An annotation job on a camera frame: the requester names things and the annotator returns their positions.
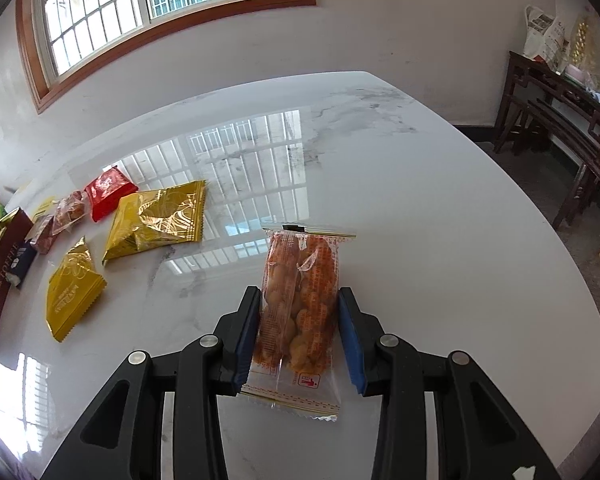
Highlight large gold foil packet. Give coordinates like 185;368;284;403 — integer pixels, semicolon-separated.
101;180;208;266

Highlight dark wooden console table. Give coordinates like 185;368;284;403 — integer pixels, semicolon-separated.
495;51;600;231

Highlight small gold foil packet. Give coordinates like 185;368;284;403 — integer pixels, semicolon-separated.
46;236;108;343

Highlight brown snack packet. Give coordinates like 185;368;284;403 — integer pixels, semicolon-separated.
27;214;61;256

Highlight clear twisted snack packet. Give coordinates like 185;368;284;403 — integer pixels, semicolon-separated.
240;223;358;423

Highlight white printed plastic bag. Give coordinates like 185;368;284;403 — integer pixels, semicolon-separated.
522;5;573;66

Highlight gold tin box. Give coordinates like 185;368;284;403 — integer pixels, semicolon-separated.
0;208;35;356

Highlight red snack packet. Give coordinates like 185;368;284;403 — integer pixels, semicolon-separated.
83;166;140;223

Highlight gold patterned bag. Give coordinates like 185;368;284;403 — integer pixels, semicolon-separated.
570;10;600;77

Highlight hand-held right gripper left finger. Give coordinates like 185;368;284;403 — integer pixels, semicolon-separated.
40;286;262;480

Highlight dark blue snack packet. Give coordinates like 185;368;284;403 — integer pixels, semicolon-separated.
7;240;38;288

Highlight pink patterned snack packet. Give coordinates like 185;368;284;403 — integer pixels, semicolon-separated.
50;190;91;236

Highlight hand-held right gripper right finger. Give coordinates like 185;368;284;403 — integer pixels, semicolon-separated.
336;287;563;480

